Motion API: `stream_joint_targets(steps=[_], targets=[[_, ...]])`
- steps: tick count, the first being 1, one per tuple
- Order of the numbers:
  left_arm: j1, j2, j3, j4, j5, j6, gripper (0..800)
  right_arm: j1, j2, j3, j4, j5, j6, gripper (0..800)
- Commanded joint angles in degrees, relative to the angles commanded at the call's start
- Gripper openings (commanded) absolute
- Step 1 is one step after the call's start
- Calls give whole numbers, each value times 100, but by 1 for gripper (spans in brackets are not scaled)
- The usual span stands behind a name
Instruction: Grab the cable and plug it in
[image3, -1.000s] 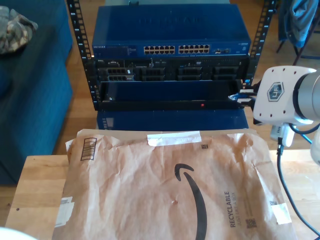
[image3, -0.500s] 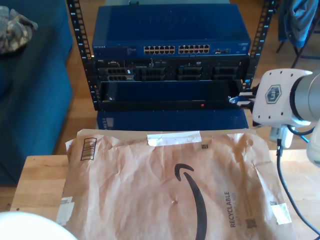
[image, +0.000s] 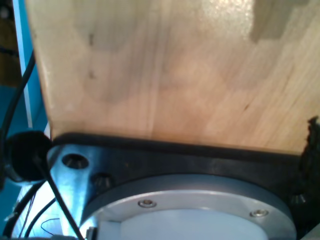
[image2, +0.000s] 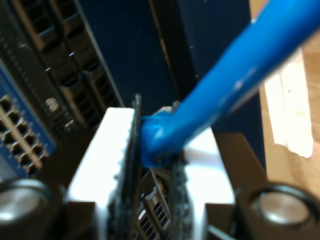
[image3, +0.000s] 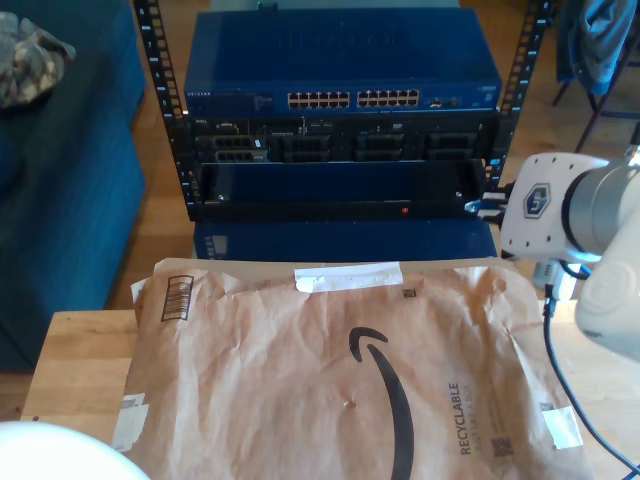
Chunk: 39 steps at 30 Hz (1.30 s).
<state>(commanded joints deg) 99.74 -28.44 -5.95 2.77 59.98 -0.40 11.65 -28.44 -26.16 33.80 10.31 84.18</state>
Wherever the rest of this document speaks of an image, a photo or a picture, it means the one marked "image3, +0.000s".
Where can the camouflage cloth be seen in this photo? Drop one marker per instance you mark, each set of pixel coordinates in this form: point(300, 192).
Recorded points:
point(30, 65)

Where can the blue network switch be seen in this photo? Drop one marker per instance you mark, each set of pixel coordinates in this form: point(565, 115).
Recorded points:
point(340, 50)

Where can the brown paper mailer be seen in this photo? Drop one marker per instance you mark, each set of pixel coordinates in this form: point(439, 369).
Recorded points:
point(250, 400)

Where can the short white tape piece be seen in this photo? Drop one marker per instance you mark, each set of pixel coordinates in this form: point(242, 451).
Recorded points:
point(562, 425)

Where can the torn white shipping label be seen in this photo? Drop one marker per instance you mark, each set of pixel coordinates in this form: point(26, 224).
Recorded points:
point(131, 420)

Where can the black rack shelf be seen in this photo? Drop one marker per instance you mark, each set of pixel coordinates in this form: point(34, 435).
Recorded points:
point(325, 210)

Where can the black perforated rack post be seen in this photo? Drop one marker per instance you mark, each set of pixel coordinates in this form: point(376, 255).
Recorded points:
point(522, 60)
point(161, 75)

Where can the blue equipment case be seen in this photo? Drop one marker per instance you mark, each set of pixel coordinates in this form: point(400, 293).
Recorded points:
point(350, 242)

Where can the black rack server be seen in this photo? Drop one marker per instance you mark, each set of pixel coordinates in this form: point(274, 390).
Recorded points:
point(345, 131)

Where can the blue jacket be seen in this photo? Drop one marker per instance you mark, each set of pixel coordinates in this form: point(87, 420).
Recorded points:
point(600, 40)

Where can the long white tape strip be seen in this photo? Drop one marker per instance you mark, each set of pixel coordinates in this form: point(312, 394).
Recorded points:
point(350, 276)

